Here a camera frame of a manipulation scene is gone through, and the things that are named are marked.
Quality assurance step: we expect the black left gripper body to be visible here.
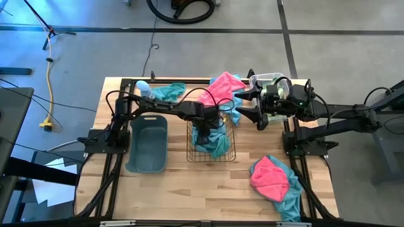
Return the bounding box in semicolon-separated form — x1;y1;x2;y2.
191;105;225;146

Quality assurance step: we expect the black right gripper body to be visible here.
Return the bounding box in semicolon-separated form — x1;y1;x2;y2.
260;82;293;123

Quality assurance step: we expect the clear plastic bin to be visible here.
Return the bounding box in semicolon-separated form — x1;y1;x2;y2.
249;72;291;124

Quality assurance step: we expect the blue microfiber towel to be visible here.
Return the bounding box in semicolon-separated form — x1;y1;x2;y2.
210;74;246;127
150;82;187;103
250;154;304;223

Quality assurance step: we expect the teal microfiber towel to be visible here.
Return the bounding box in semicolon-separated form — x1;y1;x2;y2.
191;121;232;160

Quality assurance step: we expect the pink microfiber towel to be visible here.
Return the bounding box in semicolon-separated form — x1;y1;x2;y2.
198;71;247;108
249;156;290;203

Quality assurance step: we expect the teal plastic basket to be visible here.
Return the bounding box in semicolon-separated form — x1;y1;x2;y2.
125;115;169;173

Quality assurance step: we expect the light blue spray bottle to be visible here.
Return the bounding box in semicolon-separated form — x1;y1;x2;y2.
136;80;156;101

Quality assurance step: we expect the white paper sheet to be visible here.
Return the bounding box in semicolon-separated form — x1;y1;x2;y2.
31;157;79;207

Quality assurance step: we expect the black floor beam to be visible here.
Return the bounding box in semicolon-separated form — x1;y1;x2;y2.
0;156;80;187

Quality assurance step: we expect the black tripod stand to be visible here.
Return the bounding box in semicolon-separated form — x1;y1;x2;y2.
23;0;76;51

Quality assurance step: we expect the black desk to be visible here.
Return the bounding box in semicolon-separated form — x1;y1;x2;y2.
0;86;35;177

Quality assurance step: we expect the black flat floor bar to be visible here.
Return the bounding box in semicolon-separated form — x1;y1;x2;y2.
0;67;33;76

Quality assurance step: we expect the brown wire basket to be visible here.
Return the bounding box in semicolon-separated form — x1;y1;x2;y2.
186;105;237;163

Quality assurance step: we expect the black aluminium table frame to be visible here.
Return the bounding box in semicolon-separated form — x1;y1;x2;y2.
71;77;340;227

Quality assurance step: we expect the thin black floor cable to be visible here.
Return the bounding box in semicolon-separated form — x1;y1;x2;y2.
141;0;160;78

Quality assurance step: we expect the black vacuum hose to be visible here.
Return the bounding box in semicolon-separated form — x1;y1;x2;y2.
145;0;216;25

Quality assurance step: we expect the dark metal table frame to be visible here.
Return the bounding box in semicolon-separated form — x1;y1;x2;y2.
347;79;404;185

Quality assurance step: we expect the silver metal bracket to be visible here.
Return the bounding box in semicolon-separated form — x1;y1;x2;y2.
100;220;136;227
276;221;312;227

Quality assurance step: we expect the yellow extension cable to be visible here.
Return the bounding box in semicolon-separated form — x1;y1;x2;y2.
39;26;55;132

